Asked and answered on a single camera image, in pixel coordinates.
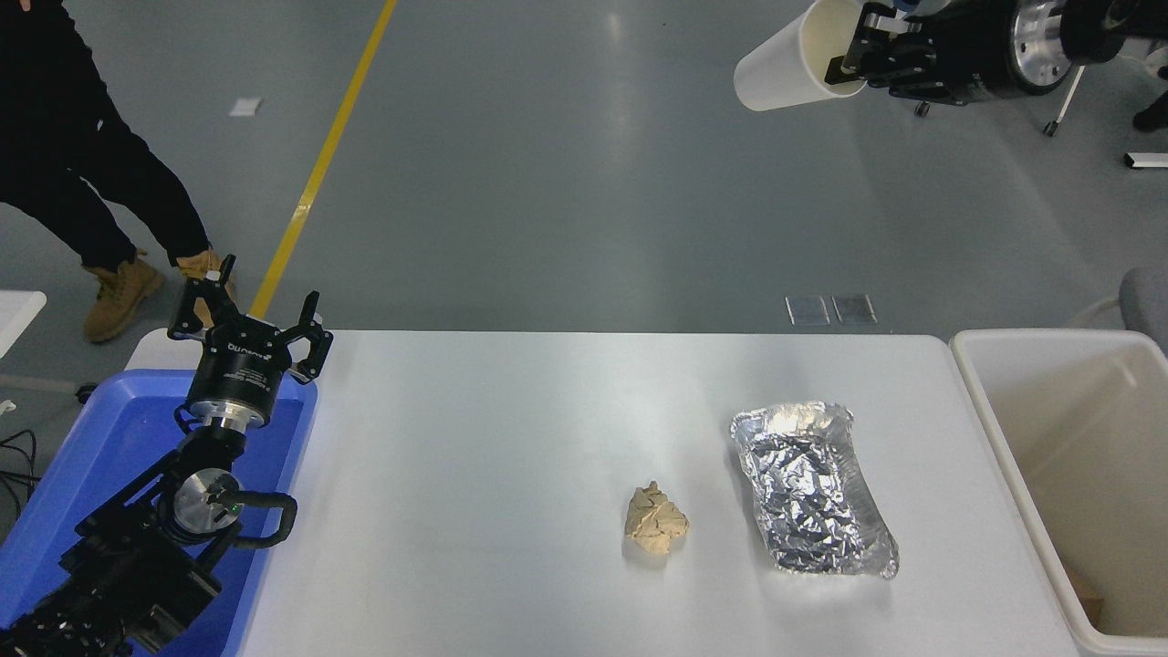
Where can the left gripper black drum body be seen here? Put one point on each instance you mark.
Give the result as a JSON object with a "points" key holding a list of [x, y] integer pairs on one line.
{"points": [[241, 367]]}

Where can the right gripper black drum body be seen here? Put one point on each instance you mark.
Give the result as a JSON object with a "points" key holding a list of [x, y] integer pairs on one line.
{"points": [[972, 46]]}

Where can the white paper cup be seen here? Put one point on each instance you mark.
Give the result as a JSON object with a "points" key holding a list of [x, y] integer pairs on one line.
{"points": [[776, 68]]}

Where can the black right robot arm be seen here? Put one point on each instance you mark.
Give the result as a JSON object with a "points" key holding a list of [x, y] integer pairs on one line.
{"points": [[1095, 27]]}

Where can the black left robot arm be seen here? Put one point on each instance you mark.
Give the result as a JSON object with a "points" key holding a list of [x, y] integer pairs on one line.
{"points": [[109, 566]]}

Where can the white wheeled chair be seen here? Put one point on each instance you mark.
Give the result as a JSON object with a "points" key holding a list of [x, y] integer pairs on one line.
{"points": [[1068, 96]]}

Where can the blue plastic tray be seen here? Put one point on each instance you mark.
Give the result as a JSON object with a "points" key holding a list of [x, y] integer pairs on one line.
{"points": [[100, 438]]}

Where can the person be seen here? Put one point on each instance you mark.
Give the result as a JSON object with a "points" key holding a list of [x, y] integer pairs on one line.
{"points": [[64, 137], [1152, 111]]}

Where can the white furniture foot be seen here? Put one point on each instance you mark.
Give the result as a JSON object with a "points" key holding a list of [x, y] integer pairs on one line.
{"points": [[1148, 161]]}

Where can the small white floor tag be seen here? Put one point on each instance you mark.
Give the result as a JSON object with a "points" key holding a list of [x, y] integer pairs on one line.
{"points": [[245, 107]]}

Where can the clear floor plate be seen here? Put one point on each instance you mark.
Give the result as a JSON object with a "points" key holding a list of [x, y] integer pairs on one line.
{"points": [[808, 311], [855, 310]]}

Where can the grey chair back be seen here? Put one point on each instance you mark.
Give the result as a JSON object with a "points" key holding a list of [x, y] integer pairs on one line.
{"points": [[1148, 306]]}

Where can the crumpled tan paper ball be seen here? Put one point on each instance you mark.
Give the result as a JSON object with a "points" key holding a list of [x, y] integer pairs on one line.
{"points": [[655, 522]]}

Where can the large pale plastic bin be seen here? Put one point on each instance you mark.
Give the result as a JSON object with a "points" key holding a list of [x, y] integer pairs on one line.
{"points": [[1077, 438]]}

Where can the crumpled silver foil tray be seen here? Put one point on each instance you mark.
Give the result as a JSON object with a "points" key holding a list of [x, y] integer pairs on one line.
{"points": [[812, 493]]}

